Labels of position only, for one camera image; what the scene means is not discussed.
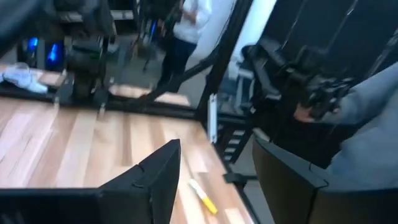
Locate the blue glowing device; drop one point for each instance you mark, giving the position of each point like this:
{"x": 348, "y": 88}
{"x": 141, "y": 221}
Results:
{"x": 53, "y": 53}

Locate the black partition panel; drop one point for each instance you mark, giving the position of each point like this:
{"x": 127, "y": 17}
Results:
{"x": 326, "y": 28}

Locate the yellow fine-tip marker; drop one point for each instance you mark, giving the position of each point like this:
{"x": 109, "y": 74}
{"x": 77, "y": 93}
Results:
{"x": 203, "y": 197}

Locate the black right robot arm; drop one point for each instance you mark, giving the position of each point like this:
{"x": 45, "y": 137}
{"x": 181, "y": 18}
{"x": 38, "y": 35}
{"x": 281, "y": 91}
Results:
{"x": 85, "y": 68}

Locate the silver frame bracket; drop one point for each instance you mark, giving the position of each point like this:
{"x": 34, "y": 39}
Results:
{"x": 212, "y": 118}

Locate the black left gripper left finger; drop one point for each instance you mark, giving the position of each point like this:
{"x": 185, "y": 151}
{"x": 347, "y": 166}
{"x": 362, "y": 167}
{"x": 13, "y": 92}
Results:
{"x": 140, "y": 199}

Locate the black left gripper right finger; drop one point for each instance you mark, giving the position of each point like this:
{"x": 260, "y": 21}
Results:
{"x": 295, "y": 199}

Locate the person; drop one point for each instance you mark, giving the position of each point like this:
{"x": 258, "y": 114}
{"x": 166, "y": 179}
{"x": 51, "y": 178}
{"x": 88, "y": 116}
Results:
{"x": 367, "y": 130}
{"x": 189, "y": 28}

